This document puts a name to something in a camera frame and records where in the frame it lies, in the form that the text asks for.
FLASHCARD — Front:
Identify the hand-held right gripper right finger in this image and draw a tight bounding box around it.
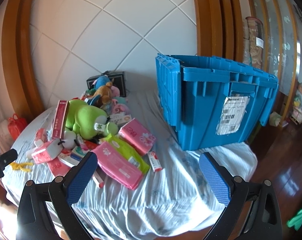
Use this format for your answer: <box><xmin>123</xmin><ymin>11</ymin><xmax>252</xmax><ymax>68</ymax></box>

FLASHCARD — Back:
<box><xmin>199</xmin><ymin>152</ymin><xmax>284</xmax><ymax>240</ymax></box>

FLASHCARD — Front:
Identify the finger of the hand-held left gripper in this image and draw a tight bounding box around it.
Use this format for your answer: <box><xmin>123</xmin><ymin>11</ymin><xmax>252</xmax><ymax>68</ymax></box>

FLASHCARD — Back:
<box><xmin>0</xmin><ymin>149</ymin><xmax>18</xmax><ymax>167</ymax></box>

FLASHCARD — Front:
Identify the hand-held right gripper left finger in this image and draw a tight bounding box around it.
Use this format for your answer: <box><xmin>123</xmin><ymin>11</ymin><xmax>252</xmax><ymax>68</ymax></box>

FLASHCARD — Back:
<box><xmin>16</xmin><ymin>151</ymin><xmax>99</xmax><ymax>240</ymax></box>

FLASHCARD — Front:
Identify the green plush toy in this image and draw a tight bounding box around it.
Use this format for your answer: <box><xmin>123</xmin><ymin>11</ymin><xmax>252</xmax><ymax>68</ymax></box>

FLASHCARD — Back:
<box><xmin>65</xmin><ymin>99</ymin><xmax>119</xmax><ymax>140</ymax></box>

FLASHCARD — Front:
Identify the long red box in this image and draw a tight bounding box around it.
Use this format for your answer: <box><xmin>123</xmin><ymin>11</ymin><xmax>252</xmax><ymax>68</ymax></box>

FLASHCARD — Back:
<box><xmin>51</xmin><ymin>100</ymin><xmax>69</xmax><ymax>140</ymax></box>

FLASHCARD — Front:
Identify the blue plastic crate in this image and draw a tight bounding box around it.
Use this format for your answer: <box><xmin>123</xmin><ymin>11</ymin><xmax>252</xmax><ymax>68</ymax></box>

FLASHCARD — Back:
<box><xmin>155</xmin><ymin>53</ymin><xmax>279</xmax><ymax>151</ymax></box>

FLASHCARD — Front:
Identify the white blue box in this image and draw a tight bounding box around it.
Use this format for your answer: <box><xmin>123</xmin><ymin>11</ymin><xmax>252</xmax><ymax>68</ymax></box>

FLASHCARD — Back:
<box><xmin>58</xmin><ymin>152</ymin><xmax>84</xmax><ymax>167</ymax></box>

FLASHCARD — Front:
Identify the flat pink pack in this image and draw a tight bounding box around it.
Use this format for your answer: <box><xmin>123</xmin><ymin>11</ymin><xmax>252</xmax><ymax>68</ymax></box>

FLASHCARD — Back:
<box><xmin>47</xmin><ymin>159</ymin><xmax>71</xmax><ymax>177</ymax></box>

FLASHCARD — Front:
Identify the red handbag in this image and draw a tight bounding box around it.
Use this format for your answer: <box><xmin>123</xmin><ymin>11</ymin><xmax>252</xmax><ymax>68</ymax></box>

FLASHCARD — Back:
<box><xmin>8</xmin><ymin>114</ymin><xmax>28</xmax><ymax>140</ymax></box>

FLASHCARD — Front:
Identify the large pink tissue pack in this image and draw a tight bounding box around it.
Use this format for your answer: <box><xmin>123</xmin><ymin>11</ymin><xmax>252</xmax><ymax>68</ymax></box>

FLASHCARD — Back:
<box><xmin>91</xmin><ymin>141</ymin><xmax>143</xmax><ymax>190</ymax></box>

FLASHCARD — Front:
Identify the red white carton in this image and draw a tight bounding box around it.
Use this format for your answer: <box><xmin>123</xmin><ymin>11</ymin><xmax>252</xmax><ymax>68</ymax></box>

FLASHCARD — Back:
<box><xmin>31</xmin><ymin>140</ymin><xmax>62</xmax><ymax>165</ymax></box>

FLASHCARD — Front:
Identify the white plush toy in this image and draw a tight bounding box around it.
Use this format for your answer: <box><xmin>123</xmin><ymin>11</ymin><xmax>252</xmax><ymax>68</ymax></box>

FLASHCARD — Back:
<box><xmin>62</xmin><ymin>130</ymin><xmax>79</xmax><ymax>149</ymax></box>

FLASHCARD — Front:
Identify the small pink box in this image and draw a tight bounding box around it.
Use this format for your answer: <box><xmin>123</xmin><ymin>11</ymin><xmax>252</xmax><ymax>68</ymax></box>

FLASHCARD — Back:
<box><xmin>34</xmin><ymin>128</ymin><xmax>47</xmax><ymax>147</ymax></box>

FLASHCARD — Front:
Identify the yellow-green wipes pack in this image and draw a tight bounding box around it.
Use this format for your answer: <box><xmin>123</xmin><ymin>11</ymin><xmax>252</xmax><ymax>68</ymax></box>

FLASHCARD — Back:
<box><xmin>104</xmin><ymin>134</ymin><xmax>150</xmax><ymax>175</ymax></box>

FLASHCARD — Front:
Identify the small red white box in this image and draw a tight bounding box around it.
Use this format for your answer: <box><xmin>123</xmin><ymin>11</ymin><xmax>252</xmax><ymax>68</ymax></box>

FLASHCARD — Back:
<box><xmin>147</xmin><ymin>151</ymin><xmax>163</xmax><ymax>172</ymax></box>

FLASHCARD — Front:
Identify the grey striped tablecloth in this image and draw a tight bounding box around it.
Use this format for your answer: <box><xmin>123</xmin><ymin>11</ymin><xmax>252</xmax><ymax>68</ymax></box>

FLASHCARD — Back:
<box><xmin>2</xmin><ymin>90</ymin><xmax>258</xmax><ymax>240</ymax></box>

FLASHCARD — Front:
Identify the pink flowered tissue pack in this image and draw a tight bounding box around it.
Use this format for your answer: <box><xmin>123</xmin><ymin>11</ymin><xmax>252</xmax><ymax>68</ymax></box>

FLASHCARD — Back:
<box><xmin>118</xmin><ymin>118</ymin><xmax>157</xmax><ymax>155</ymax></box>

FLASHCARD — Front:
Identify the pink plush toy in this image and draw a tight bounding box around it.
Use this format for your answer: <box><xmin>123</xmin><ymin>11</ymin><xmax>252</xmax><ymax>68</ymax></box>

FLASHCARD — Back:
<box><xmin>108</xmin><ymin>86</ymin><xmax>130</xmax><ymax>115</ymax></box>

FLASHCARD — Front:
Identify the brown plush toy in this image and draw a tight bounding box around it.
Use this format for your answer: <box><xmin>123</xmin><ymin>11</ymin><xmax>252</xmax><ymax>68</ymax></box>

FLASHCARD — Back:
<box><xmin>91</xmin><ymin>79</ymin><xmax>114</xmax><ymax>105</ymax></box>

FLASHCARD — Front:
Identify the green cloth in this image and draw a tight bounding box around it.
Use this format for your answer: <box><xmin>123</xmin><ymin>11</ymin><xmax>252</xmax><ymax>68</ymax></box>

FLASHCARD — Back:
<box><xmin>287</xmin><ymin>202</ymin><xmax>302</xmax><ymax>230</ymax></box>

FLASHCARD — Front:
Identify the blue plush toy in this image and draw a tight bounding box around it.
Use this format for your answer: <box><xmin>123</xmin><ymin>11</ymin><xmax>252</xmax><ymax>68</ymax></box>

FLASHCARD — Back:
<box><xmin>94</xmin><ymin>74</ymin><xmax>111</xmax><ymax>88</ymax></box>

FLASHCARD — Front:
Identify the black gift box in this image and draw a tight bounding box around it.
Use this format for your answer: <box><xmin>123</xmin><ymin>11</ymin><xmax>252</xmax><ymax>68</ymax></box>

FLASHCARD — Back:
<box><xmin>86</xmin><ymin>70</ymin><xmax>126</xmax><ymax>97</ymax></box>

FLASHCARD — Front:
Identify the rolled patterned carpet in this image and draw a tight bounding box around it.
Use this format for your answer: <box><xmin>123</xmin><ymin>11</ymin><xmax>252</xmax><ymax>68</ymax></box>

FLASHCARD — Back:
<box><xmin>242</xmin><ymin>17</ymin><xmax>264</xmax><ymax>69</ymax></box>

